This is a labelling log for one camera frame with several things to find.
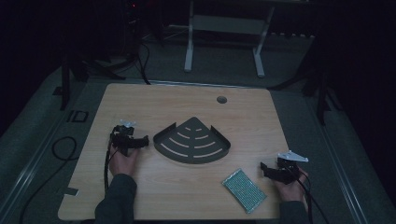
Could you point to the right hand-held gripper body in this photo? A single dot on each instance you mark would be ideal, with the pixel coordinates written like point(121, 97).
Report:
point(288, 169)

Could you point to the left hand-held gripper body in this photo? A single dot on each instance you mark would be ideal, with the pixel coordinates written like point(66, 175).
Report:
point(123, 137)

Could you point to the green perforated rectangular plate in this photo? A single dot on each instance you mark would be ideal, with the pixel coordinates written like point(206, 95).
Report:
point(244, 190)

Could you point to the black slotted corner shelf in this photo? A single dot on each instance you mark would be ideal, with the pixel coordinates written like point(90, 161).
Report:
point(193, 143)

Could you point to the person's right hand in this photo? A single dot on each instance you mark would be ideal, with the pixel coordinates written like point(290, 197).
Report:
point(291, 191)

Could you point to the person's left hand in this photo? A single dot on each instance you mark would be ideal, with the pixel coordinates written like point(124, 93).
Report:
point(123, 163)

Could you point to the black floor stand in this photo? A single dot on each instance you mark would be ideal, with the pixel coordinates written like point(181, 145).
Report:
point(317, 87)
point(74, 70)

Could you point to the white metal table frame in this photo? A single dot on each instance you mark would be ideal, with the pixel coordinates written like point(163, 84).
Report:
point(229, 26)

